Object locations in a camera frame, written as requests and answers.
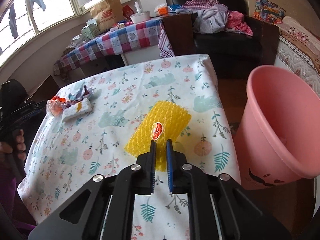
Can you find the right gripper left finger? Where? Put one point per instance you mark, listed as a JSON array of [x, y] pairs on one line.
[[153, 165]]

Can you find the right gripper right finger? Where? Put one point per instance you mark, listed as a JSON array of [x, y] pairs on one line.
[[170, 169]]

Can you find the yellow foam fruit net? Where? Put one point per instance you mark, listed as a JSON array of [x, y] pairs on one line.
[[166, 120]]

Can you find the orange white plastic bag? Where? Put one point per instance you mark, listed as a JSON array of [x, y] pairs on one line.
[[55, 106]]

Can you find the pink plastic trash bucket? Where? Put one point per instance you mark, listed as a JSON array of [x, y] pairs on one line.
[[277, 141]]

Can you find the left hand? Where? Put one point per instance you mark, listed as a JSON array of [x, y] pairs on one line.
[[18, 145]]

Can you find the floral white tablecloth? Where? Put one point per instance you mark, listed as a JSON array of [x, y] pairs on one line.
[[66, 155]]

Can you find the green house-shaped box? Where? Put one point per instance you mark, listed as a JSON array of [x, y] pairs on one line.
[[90, 31]]

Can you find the black leather armchair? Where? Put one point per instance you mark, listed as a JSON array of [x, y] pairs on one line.
[[234, 55]]

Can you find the plaid checkered tablecloth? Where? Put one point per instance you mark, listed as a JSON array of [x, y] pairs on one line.
[[130, 38]]

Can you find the dark wooden side cabinet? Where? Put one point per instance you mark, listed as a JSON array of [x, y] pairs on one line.
[[179, 30]]

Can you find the brown New Balance paper bag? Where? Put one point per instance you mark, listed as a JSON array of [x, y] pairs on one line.
[[107, 13]]

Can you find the pile of clothes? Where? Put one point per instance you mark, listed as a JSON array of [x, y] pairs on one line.
[[213, 17]]

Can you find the orange tissue box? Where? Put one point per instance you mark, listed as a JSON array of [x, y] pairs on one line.
[[161, 9]]

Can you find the bed with patterned quilt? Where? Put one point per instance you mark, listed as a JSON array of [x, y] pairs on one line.
[[298, 47]]

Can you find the colourful comic pillow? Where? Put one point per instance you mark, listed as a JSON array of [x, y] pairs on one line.
[[269, 12]]

